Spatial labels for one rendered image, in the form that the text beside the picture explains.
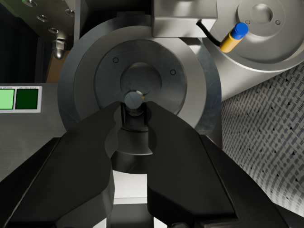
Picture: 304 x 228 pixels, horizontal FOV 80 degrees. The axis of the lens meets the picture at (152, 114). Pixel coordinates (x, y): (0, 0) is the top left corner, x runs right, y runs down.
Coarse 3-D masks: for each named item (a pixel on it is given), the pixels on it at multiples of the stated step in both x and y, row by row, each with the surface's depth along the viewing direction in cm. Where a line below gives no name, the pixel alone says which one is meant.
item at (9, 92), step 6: (0, 90) 48; (6, 90) 48; (12, 90) 48; (0, 96) 47; (6, 96) 47; (12, 96) 47; (0, 102) 47; (6, 102) 47; (12, 102) 47; (0, 108) 47; (6, 108) 47
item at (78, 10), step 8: (80, 0) 18; (80, 8) 18; (88, 8) 20; (80, 16) 18; (88, 16) 20; (96, 16) 24; (104, 16) 29; (112, 16) 37; (80, 24) 18; (88, 24) 20; (96, 24) 24; (80, 32) 18
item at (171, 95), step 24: (120, 48) 15; (144, 48) 15; (168, 48) 15; (96, 72) 14; (120, 72) 14; (144, 72) 15; (168, 72) 15; (96, 96) 14; (120, 96) 14; (144, 96) 15; (168, 96) 14
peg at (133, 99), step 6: (132, 90) 11; (126, 96) 11; (132, 96) 11; (138, 96) 11; (126, 102) 11; (132, 102) 11; (138, 102) 11; (126, 108) 11; (132, 108) 11; (138, 108) 11; (132, 114) 13; (138, 114) 13
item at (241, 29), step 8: (200, 24) 14; (240, 24) 11; (208, 32) 14; (232, 32) 11; (240, 32) 11; (216, 40) 13; (224, 40) 12; (232, 40) 11; (240, 40) 11; (224, 48) 12; (232, 48) 12
